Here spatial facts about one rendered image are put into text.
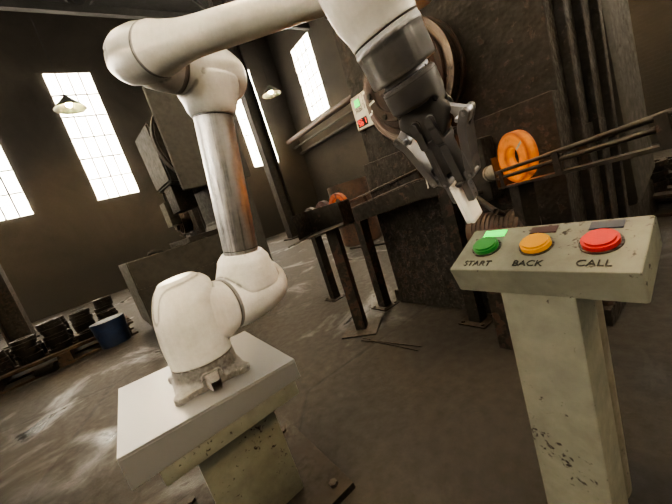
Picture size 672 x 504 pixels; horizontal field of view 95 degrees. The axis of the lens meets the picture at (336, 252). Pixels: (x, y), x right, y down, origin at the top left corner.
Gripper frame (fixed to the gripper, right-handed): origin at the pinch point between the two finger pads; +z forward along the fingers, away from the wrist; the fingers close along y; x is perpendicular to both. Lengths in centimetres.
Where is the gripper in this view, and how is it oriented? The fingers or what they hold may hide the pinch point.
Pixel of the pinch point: (466, 200)
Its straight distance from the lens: 53.2
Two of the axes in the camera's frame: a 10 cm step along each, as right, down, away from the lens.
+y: -5.7, 0.4, 8.2
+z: 5.5, 7.6, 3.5
